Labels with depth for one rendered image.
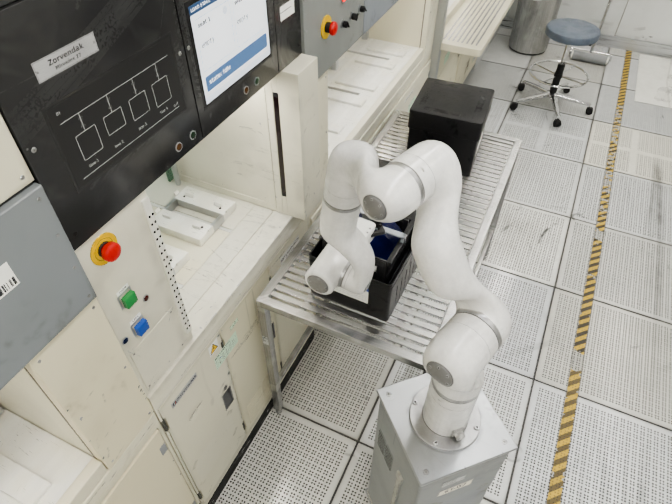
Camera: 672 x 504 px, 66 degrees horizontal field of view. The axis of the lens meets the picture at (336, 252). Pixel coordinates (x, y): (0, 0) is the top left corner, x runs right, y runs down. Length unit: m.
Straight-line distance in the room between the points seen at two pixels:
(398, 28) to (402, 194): 2.09
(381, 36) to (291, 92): 1.54
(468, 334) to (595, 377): 1.61
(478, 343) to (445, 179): 0.35
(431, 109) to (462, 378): 1.27
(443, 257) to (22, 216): 0.72
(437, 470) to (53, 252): 1.00
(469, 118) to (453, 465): 1.26
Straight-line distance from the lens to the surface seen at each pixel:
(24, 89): 0.91
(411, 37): 2.96
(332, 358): 2.46
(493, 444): 1.49
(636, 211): 3.64
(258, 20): 1.37
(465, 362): 1.10
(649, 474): 2.55
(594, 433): 2.53
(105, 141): 1.03
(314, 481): 2.21
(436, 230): 1.03
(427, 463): 1.44
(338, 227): 1.19
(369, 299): 1.59
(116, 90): 1.03
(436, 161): 1.00
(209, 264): 1.69
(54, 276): 1.03
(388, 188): 0.92
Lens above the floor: 2.07
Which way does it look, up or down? 46 degrees down
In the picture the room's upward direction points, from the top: straight up
